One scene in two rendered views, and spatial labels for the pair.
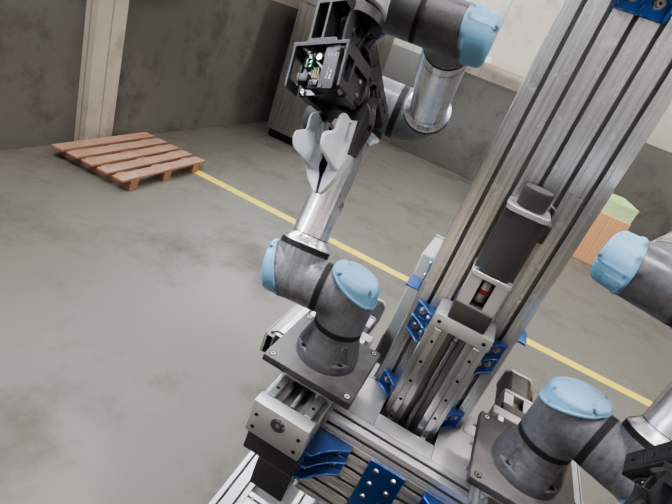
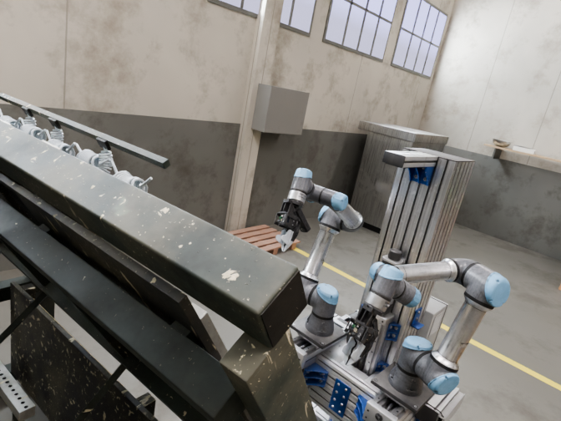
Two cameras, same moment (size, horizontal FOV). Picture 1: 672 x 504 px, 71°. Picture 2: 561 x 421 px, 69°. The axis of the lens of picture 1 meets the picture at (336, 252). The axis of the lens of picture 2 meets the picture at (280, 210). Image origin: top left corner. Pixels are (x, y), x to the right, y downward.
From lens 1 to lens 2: 1.19 m
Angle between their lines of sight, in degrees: 26
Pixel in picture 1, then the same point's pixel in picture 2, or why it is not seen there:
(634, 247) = (376, 266)
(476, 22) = (336, 199)
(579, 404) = (411, 343)
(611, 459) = (422, 367)
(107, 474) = not seen: hidden behind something
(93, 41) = (237, 175)
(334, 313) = (317, 305)
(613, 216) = not seen: outside the picture
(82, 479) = not seen: hidden behind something
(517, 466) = (394, 377)
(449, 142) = (507, 219)
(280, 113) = (357, 205)
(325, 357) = (315, 326)
